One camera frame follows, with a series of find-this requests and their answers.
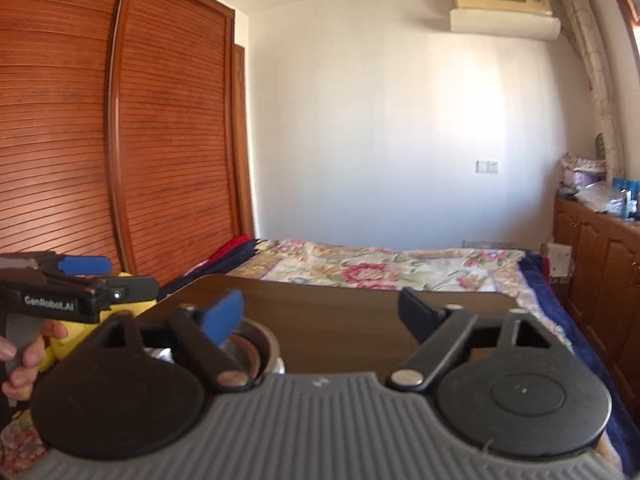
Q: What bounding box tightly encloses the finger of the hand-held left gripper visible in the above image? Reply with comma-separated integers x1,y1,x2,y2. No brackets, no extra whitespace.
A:
96,276,161,312
36,254,113,278

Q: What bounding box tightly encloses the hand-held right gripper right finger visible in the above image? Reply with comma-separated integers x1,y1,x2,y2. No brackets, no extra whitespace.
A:
389,288,567,393

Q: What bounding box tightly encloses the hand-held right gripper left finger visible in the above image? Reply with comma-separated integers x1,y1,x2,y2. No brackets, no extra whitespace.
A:
90,289,254,394

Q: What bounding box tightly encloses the large steel bowl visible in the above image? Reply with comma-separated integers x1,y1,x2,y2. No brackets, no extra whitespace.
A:
142,318,287,377

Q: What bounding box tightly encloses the person's left hand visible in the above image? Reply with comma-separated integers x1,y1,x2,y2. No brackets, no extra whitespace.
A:
0,321,69,402

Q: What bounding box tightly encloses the yellow plush toy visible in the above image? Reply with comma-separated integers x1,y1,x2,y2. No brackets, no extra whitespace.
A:
37,272,158,373

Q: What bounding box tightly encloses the dark blue cloth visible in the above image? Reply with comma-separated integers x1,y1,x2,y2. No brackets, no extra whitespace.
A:
160,240,261,297

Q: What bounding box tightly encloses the floral blanket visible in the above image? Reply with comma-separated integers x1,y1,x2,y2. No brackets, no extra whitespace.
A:
0,237,640,480

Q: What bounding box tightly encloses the red cloth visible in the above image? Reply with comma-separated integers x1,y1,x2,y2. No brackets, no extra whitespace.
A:
210,236,251,266

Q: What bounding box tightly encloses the white cardboard box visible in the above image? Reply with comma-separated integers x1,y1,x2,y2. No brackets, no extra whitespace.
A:
545,242,574,281

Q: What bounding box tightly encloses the wooden slatted wardrobe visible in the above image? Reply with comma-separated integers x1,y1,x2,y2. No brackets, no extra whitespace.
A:
0,0,256,286

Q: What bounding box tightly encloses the wooden cabinet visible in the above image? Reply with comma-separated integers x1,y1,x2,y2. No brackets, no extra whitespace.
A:
552,195,640,411

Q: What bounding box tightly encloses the clear plastic bag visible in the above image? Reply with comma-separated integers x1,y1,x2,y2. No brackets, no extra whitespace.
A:
574,180,626,214

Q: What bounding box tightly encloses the folded floral cloth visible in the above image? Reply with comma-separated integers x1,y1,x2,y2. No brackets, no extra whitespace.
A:
560,152,606,174

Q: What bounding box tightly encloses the patterned cream curtain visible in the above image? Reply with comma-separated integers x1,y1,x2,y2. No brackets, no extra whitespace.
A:
556,0,626,181

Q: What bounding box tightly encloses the window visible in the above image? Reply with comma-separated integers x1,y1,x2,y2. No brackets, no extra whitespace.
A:
602,0,640,56

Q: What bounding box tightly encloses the wall air conditioner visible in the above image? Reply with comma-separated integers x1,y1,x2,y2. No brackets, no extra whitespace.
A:
449,0,562,42

